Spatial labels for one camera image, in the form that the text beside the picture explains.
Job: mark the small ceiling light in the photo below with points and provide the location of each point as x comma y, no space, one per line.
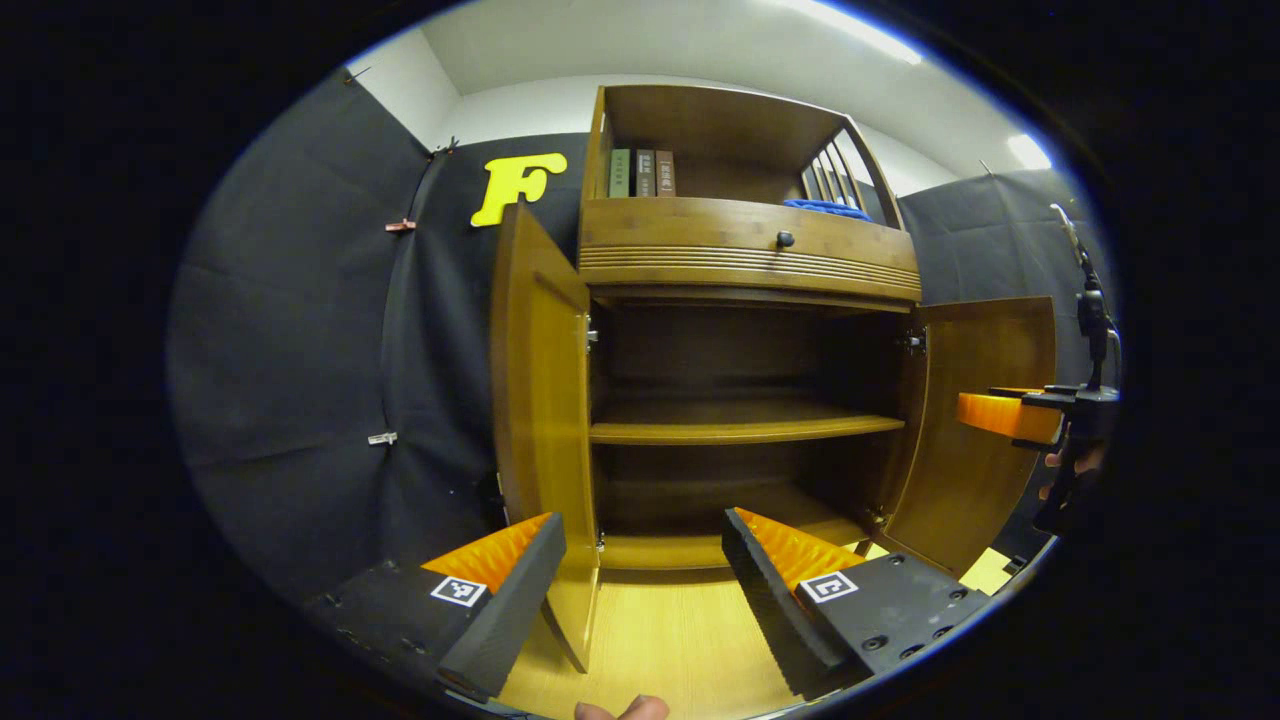
1029,151

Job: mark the dark grey book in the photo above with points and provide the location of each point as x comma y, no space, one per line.
645,173

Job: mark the wooden shoe cabinet door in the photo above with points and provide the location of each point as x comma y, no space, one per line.
960,480
540,400

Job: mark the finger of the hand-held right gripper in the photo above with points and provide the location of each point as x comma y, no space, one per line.
1005,413

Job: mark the brown book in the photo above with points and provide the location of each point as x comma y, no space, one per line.
665,173

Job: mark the blue towel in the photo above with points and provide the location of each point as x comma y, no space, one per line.
825,208

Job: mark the wooden double-door shoe cabinet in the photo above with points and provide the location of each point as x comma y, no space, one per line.
720,120

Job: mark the wooden drawer with black knob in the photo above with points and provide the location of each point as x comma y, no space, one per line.
690,235

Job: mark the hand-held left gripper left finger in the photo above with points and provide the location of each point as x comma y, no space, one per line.
515,600

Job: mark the pink clip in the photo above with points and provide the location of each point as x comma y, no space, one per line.
400,225

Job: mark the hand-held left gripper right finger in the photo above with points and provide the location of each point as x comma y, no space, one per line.
770,600

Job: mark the wooden inner shelf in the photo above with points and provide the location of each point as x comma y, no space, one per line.
740,425

